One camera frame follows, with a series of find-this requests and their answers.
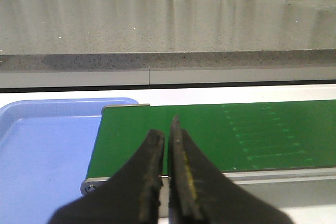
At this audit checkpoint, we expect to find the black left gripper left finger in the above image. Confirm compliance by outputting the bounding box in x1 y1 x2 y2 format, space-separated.
49 130 165 223

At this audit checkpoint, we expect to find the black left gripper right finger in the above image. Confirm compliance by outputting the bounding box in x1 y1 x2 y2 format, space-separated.
168 115 292 223

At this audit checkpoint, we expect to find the green conveyor belt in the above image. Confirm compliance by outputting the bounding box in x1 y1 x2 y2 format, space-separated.
87 100 335 178

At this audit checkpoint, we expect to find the grey stone counter slab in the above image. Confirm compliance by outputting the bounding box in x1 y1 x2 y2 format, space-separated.
1 0 335 89

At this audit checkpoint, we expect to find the blue plastic tray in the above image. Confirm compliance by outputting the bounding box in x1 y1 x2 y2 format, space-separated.
1 98 134 223

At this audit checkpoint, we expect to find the aluminium conveyor frame rail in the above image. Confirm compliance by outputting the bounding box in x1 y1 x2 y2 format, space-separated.
81 104 335 207

